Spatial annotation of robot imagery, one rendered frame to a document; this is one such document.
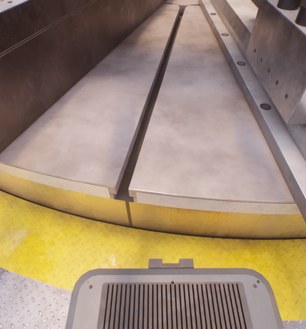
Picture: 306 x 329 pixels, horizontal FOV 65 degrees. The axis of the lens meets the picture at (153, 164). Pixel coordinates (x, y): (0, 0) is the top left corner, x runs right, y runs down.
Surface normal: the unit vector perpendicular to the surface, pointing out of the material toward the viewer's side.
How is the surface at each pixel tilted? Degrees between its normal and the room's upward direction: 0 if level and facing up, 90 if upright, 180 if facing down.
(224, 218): 90
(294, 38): 90
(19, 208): 0
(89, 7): 90
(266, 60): 90
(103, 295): 0
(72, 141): 0
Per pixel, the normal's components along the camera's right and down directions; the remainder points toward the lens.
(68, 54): 0.94, 0.26
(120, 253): -0.01, -0.65
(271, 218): -0.04, 0.76
